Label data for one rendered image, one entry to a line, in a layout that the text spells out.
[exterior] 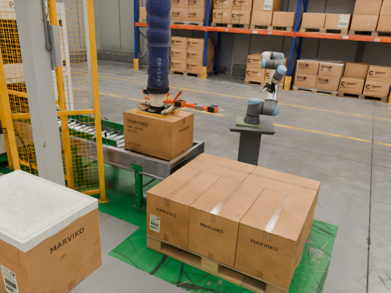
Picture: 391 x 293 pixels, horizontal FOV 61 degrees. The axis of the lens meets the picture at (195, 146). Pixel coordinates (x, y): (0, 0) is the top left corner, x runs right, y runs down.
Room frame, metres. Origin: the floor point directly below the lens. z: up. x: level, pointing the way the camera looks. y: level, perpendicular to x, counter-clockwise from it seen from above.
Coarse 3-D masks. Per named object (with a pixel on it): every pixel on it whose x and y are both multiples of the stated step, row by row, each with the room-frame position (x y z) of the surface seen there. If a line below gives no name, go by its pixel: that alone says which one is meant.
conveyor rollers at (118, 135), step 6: (72, 120) 4.09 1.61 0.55; (78, 120) 4.16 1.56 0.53; (72, 126) 3.86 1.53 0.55; (78, 126) 3.93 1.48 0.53; (90, 126) 3.89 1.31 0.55; (102, 126) 3.94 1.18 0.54; (90, 132) 3.67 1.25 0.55; (102, 132) 3.70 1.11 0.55; (108, 132) 3.77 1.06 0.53; (114, 132) 3.73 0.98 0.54; (120, 132) 3.72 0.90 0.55; (114, 138) 3.49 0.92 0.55; (120, 138) 3.56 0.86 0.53; (120, 144) 3.32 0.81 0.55; (126, 150) 3.23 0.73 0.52; (150, 156) 3.03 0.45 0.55
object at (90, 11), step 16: (48, 0) 2.93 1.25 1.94; (80, 0) 3.03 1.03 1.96; (80, 16) 3.03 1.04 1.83; (0, 48) 2.75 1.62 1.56; (0, 64) 2.73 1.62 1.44; (96, 64) 3.04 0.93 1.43; (0, 80) 2.72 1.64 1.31; (16, 80) 2.79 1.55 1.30; (96, 80) 3.04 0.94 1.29; (96, 96) 3.04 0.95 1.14; (64, 112) 2.92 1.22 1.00; (80, 112) 2.98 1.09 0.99; (96, 112) 3.03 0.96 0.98; (80, 128) 2.99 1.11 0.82; (96, 128) 3.03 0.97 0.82; (64, 144) 2.93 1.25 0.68; (16, 160) 2.73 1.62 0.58; (80, 176) 2.98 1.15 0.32; (80, 192) 2.96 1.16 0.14; (96, 192) 3.02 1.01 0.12
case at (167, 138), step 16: (128, 112) 3.20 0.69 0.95; (128, 128) 3.19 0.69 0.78; (144, 128) 3.09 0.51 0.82; (160, 128) 3.01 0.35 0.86; (176, 128) 2.99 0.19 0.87; (192, 128) 3.27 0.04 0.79; (128, 144) 3.19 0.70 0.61; (144, 144) 3.09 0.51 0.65; (160, 144) 3.01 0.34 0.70; (176, 144) 2.99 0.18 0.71; (192, 144) 3.28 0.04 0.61
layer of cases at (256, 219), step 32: (192, 160) 2.99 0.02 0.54; (224, 160) 3.03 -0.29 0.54; (160, 192) 2.33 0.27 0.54; (192, 192) 2.36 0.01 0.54; (224, 192) 2.38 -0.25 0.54; (256, 192) 2.41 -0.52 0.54; (288, 192) 2.43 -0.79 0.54; (160, 224) 2.27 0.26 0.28; (192, 224) 2.14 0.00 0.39; (224, 224) 2.02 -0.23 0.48; (256, 224) 1.95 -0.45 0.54; (288, 224) 1.97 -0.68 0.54; (224, 256) 2.01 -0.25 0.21; (256, 256) 1.90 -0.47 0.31; (288, 256) 1.80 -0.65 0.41
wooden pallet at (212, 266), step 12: (156, 240) 2.29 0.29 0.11; (168, 252) 2.25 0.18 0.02; (180, 252) 2.26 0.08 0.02; (192, 252) 2.13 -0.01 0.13; (192, 264) 2.13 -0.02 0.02; (204, 264) 2.08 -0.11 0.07; (216, 264) 2.03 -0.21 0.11; (228, 276) 2.01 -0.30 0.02; (240, 276) 2.01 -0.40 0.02; (252, 276) 1.90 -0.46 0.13; (252, 288) 1.90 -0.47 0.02; (264, 288) 1.90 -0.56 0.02; (276, 288) 1.82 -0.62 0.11; (288, 288) 1.82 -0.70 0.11
